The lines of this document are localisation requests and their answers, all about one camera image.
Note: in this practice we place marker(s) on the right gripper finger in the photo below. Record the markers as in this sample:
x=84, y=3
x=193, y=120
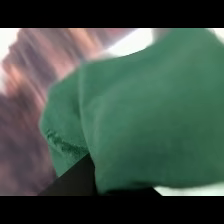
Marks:
x=75, y=181

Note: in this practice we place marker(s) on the green T-shirt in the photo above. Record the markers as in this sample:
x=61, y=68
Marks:
x=150, y=110

